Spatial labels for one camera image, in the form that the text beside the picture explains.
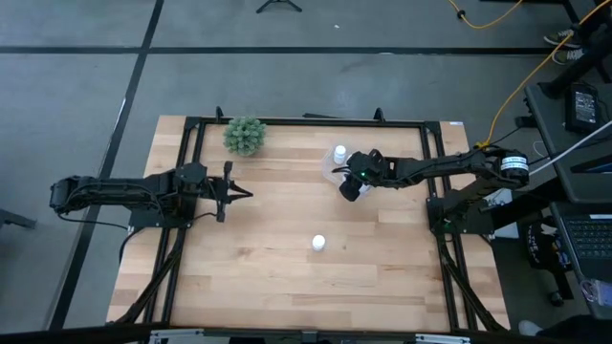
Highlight black overhead crossbar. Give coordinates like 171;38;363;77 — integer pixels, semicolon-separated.
0;322;612;344

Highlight white cable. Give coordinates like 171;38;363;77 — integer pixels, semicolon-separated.
528;118;612;177

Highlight black tripod base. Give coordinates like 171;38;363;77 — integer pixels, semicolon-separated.
255;0;303;14

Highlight yellow cable with black plug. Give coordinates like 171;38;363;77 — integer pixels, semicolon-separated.
447;0;525;31

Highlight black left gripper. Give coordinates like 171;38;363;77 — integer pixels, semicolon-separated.
174;161;254;224

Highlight dark grey desk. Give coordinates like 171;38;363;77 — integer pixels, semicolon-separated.
523;80;612;321

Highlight green artificial potted plant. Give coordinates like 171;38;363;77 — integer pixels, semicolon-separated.
222;116;268;157

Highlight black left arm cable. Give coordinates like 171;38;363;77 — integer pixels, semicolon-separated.
184;209;221;228

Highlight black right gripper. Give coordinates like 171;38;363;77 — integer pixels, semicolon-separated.
338;148;398;203

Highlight grey furniture leg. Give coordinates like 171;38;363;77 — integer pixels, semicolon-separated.
0;208;38;230

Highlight clear plastic basket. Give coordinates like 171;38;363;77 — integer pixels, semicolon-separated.
320;141;383;198

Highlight long yellow cable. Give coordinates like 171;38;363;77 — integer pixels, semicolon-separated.
473;0;612;155

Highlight person's white shoe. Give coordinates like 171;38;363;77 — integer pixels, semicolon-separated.
518;318;546;338

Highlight black metal table frame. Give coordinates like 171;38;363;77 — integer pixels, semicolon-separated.
112;105;511;335

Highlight black backpack with white print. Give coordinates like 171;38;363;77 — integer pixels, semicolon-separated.
524;217;575;273

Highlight person's leg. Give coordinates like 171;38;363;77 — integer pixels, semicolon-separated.
571;0;612;39
542;312;612;344

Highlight black power adapter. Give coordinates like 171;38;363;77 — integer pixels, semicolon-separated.
564;83;602;135

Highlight dark laptop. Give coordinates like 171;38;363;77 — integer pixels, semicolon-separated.
549;201;612;288

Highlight clear plastic bag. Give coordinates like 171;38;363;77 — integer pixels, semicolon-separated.
580;279;612;307

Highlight black office chair base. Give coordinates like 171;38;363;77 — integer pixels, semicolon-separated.
537;28;612;99

